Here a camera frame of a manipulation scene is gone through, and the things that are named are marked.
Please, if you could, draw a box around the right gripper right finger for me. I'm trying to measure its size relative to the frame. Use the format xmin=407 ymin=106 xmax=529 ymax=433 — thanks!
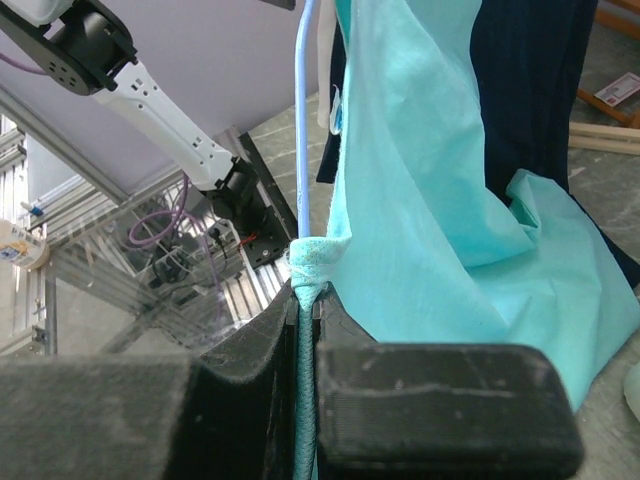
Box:
xmin=312 ymin=292 xmax=585 ymax=479

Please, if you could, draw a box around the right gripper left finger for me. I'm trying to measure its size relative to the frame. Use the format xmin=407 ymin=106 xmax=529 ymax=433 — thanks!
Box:
xmin=1 ymin=287 xmax=298 ymax=479

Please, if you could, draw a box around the teal t shirt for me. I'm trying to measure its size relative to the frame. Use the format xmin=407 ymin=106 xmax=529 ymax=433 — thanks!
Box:
xmin=289 ymin=1 xmax=639 ymax=479

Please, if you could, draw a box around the navy blue t shirt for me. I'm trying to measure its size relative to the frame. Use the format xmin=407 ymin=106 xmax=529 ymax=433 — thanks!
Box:
xmin=291 ymin=1 xmax=639 ymax=303

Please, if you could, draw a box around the blue hanger of teal shirt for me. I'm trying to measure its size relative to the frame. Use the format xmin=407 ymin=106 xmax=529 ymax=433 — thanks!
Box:
xmin=294 ymin=0 xmax=315 ymax=238

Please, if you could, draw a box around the white t shirt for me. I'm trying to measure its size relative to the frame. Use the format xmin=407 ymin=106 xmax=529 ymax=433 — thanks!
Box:
xmin=316 ymin=0 xmax=341 ymax=135

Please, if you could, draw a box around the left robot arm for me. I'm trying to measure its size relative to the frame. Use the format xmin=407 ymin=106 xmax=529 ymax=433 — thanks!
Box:
xmin=1 ymin=1 xmax=288 ymax=268

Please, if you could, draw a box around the wooden clothes rack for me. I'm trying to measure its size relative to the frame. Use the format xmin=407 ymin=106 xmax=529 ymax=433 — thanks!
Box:
xmin=569 ymin=122 xmax=640 ymax=156

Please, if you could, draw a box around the red white card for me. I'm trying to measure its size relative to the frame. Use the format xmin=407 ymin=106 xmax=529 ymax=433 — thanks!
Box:
xmin=594 ymin=72 xmax=640 ymax=107

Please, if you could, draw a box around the wooden shoe shelf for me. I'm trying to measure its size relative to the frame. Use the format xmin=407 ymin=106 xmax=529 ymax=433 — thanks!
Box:
xmin=577 ymin=0 xmax=639 ymax=129

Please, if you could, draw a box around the aluminium rail frame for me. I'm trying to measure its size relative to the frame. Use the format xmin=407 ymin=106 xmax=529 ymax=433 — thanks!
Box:
xmin=1 ymin=92 xmax=296 ymax=358

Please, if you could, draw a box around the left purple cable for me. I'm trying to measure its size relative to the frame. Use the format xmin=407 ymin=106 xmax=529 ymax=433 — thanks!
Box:
xmin=0 ymin=49 xmax=236 ymax=331

